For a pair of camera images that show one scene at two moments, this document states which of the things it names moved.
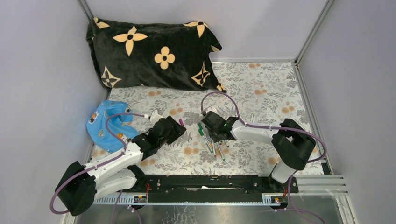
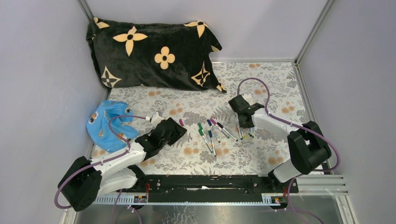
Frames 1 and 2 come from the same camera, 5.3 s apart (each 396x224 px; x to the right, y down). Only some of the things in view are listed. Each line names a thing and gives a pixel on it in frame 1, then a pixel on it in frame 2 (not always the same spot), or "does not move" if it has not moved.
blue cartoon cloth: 121,125 does not move
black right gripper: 215,138 → 244,126
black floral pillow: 164,56 does not move
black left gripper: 176,130 does not move
